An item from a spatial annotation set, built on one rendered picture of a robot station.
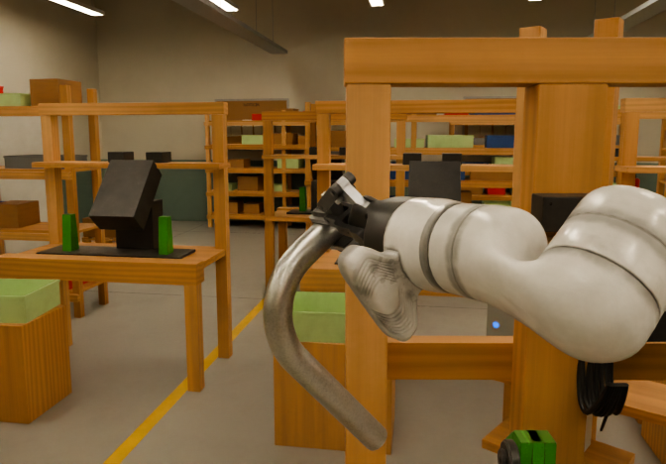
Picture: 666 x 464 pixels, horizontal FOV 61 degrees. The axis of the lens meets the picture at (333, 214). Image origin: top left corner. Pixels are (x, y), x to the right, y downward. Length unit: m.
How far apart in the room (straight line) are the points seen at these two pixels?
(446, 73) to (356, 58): 0.18
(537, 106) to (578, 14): 10.25
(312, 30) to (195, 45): 2.35
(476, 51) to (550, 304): 0.92
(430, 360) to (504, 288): 1.02
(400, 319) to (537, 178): 0.82
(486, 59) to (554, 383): 0.70
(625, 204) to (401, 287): 0.18
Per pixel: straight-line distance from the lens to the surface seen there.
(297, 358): 0.60
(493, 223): 0.39
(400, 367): 1.37
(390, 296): 0.44
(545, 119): 1.24
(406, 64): 1.18
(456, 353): 1.38
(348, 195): 0.51
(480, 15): 11.21
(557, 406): 1.39
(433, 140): 7.88
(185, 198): 12.00
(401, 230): 0.44
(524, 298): 0.34
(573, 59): 1.27
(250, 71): 11.51
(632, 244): 0.34
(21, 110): 6.05
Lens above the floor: 1.75
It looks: 8 degrees down
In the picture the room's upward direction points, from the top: straight up
